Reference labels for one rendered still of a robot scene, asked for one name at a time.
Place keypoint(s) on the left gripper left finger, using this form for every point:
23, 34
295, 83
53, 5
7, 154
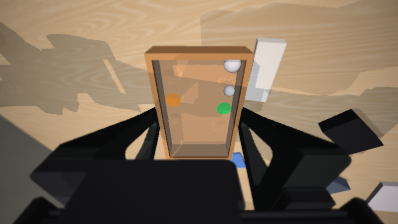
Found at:
111, 142

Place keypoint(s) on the black rectangular block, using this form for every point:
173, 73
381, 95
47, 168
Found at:
349, 131

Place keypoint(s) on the white rectangular block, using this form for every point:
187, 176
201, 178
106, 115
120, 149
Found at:
267, 57

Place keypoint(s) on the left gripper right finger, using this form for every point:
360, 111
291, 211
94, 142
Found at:
299, 159

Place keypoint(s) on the white flat rectangular card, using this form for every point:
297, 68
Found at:
384, 197

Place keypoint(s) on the grey flat square block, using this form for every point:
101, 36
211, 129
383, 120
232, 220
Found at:
338, 185

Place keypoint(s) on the wooden ball-in-hole puzzle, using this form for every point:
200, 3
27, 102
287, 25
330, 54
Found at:
199, 93

